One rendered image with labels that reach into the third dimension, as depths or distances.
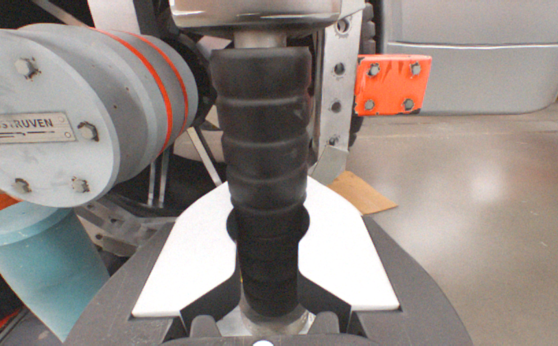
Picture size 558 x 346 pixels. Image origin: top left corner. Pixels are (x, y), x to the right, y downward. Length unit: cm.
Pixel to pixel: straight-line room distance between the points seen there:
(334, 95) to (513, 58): 52
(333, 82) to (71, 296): 42
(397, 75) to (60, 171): 34
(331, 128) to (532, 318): 119
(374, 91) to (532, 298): 125
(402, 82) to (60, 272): 46
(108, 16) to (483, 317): 133
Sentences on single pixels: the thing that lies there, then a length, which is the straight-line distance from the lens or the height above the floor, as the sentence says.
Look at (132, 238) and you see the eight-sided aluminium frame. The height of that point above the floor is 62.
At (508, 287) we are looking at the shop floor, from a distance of 144.
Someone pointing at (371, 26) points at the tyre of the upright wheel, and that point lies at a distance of 41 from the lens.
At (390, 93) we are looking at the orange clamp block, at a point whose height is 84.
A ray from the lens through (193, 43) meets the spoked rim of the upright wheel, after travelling 42.
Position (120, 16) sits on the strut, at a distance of 35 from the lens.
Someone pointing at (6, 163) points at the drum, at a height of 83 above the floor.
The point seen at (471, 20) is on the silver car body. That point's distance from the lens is 69.
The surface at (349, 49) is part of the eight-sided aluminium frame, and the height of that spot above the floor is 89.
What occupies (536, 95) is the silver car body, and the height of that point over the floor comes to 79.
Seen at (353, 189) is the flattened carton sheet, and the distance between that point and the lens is 174.
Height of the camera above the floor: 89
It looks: 28 degrees down
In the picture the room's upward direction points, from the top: 2 degrees counter-clockwise
